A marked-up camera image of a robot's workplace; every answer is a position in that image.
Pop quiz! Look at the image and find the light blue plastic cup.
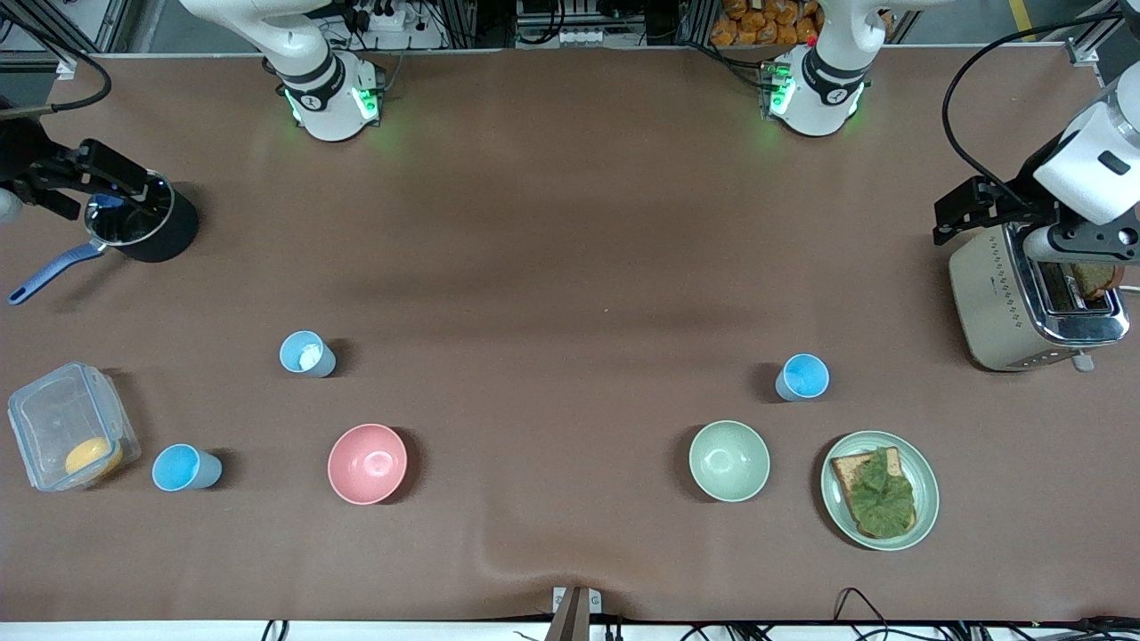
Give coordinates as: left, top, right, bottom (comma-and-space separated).
775, 353, 831, 402
151, 443, 224, 492
279, 330, 338, 379

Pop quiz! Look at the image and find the glass lid blue knob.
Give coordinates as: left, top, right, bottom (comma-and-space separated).
86, 171, 175, 247

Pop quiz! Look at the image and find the beige chrome toaster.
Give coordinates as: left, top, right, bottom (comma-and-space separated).
948, 223, 1130, 373

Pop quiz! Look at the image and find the brown bread slice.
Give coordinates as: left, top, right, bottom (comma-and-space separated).
1071, 261, 1126, 302

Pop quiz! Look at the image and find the clear plastic food container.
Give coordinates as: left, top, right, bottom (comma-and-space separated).
7, 361, 142, 492

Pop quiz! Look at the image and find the orange fruit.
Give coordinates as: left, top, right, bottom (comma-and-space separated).
64, 436, 124, 478

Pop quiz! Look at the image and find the toast slice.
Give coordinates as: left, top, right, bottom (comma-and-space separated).
830, 447, 918, 540

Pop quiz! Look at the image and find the pale green plate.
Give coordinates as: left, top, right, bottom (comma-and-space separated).
820, 431, 940, 551

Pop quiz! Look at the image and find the bag of orange buns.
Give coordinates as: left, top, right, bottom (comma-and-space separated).
709, 0, 825, 48

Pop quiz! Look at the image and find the green lettuce leaf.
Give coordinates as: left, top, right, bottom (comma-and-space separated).
843, 448, 917, 539

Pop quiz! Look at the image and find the power strip with plugs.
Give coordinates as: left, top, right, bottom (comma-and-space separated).
343, 0, 407, 33

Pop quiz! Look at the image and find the pale green bowl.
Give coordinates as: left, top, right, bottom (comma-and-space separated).
688, 420, 771, 503

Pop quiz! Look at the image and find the brown table cover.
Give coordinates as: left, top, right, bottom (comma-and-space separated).
0, 46, 1140, 624

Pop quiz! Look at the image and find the pink bowl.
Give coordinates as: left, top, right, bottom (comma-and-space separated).
327, 423, 409, 506

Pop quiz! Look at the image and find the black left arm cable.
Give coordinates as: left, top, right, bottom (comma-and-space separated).
941, 11, 1140, 210

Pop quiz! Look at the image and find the black saucepan blue handle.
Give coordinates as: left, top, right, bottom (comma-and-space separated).
7, 169, 200, 306

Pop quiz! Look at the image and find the aluminium frame profile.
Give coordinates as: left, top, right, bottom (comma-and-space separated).
1042, 9, 1140, 66
98, 0, 167, 53

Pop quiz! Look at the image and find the thin black looped cable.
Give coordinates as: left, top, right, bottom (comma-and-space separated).
832, 587, 892, 641

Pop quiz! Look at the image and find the brown camera mount post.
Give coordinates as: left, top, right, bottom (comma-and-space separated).
545, 585, 603, 641

